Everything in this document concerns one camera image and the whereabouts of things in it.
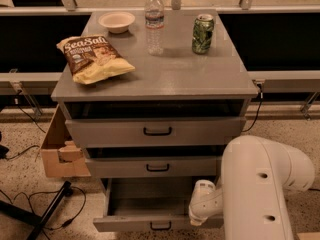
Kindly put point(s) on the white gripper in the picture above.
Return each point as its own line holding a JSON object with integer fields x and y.
{"x": 200, "y": 201}

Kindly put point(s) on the grey bottom drawer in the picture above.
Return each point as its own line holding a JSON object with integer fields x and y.
{"x": 146, "y": 204}

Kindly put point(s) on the grey drawer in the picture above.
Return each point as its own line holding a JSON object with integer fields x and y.
{"x": 154, "y": 167}
{"x": 95, "y": 133}
{"x": 146, "y": 204}

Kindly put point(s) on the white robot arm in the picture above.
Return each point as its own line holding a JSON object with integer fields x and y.
{"x": 254, "y": 173}

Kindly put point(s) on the grey middle drawer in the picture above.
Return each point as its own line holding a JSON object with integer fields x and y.
{"x": 154, "y": 167}

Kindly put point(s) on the grey top drawer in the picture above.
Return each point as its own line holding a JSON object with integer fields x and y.
{"x": 95, "y": 133}

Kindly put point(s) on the grey drawer cabinet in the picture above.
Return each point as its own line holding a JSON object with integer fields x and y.
{"x": 175, "y": 85}

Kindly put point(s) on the cardboard box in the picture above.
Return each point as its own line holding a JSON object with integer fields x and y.
{"x": 60, "y": 155}

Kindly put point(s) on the green soda can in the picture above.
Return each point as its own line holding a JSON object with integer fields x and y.
{"x": 202, "y": 33}

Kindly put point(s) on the sea salt chips bag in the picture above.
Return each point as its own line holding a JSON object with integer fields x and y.
{"x": 92, "y": 59}

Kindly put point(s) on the clear plastic water bottle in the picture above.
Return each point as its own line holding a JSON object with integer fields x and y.
{"x": 154, "y": 24}

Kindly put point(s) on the white paper bowl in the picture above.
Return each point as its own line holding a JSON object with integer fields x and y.
{"x": 116, "y": 22}

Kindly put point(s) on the metal railing bracket right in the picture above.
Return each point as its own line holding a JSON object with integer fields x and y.
{"x": 304, "y": 109}

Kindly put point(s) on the metal railing bracket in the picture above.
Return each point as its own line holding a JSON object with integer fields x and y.
{"x": 304, "y": 109}
{"x": 21, "y": 91}

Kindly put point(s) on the metal railing bracket left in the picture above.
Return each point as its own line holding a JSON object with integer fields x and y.
{"x": 21, "y": 91}

